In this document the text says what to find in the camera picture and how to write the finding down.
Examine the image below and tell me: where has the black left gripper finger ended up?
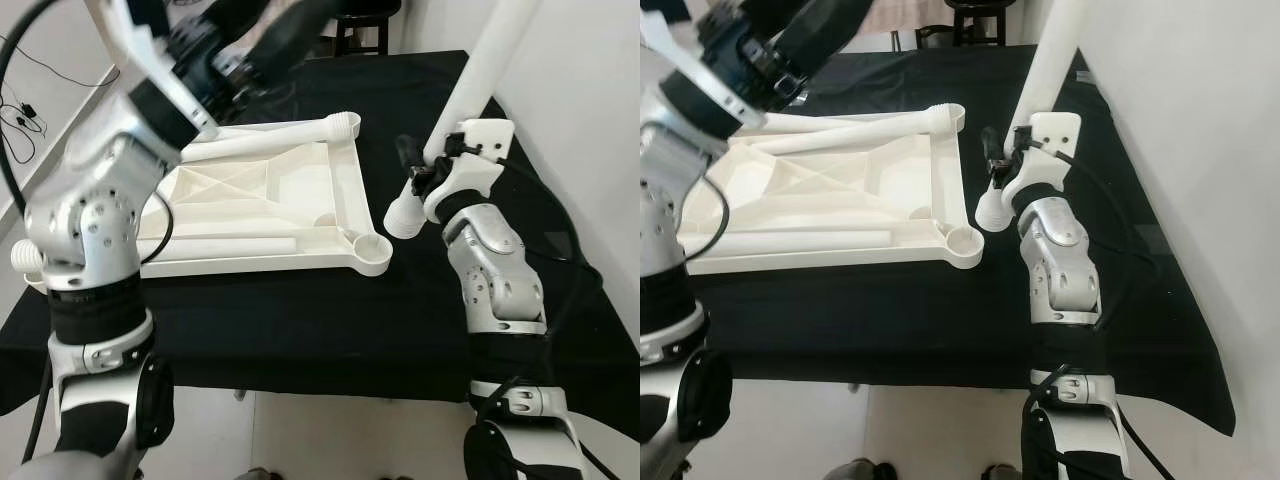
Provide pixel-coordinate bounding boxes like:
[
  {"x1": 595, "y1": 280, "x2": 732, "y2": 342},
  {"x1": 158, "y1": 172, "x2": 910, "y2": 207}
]
[
  {"x1": 245, "y1": 0, "x2": 339, "y2": 86},
  {"x1": 700, "y1": 0, "x2": 791, "y2": 51},
  {"x1": 775, "y1": 0, "x2": 873, "y2": 86},
  {"x1": 200, "y1": 0, "x2": 269, "y2": 43}
]

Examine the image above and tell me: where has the white plastic children table top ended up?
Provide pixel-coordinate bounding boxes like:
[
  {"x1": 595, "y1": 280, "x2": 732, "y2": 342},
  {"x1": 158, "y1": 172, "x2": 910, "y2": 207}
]
[
  {"x1": 680, "y1": 105, "x2": 986, "y2": 271},
  {"x1": 120, "y1": 118, "x2": 396, "y2": 281}
]

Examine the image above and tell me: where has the beige cloth covered table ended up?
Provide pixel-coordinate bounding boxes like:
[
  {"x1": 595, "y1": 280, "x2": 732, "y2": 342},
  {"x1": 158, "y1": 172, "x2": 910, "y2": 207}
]
[{"x1": 860, "y1": 0, "x2": 951, "y2": 31}]

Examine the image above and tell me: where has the black tablecloth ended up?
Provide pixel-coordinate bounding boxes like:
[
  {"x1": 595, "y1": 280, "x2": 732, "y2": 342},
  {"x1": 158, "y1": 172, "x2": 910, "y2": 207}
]
[
  {"x1": 640, "y1": 42, "x2": 1236, "y2": 436},
  {"x1": 0, "y1": 48, "x2": 641, "y2": 441}
]

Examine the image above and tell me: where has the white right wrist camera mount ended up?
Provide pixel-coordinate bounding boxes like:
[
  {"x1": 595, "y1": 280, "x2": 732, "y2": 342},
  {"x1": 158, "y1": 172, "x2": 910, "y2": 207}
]
[
  {"x1": 1003, "y1": 112, "x2": 1083, "y2": 216},
  {"x1": 422, "y1": 118, "x2": 516, "y2": 226}
]

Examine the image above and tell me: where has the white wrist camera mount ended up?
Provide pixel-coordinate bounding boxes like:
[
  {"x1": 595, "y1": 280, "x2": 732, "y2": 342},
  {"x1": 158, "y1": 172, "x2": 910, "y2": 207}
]
[
  {"x1": 640, "y1": 10, "x2": 776, "y2": 126},
  {"x1": 1003, "y1": 112, "x2": 1083, "y2": 216},
  {"x1": 85, "y1": 0, "x2": 216, "y2": 136},
  {"x1": 422, "y1": 118, "x2": 516, "y2": 226}
]

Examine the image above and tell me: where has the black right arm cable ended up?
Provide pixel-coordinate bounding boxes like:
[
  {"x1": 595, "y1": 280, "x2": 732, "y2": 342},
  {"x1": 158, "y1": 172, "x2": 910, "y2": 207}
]
[
  {"x1": 1020, "y1": 140, "x2": 1181, "y2": 480},
  {"x1": 440, "y1": 150, "x2": 611, "y2": 480}
]

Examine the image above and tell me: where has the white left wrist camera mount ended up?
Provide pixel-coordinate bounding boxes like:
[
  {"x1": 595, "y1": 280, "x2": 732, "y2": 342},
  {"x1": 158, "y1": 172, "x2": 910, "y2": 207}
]
[
  {"x1": 640, "y1": 10, "x2": 776, "y2": 126},
  {"x1": 85, "y1": 0, "x2": 216, "y2": 136}
]

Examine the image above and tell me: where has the looped black wall cable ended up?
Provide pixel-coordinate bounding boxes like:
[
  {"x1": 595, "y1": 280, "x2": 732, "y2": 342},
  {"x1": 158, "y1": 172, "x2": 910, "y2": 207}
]
[{"x1": 0, "y1": 85, "x2": 46, "y2": 166}]

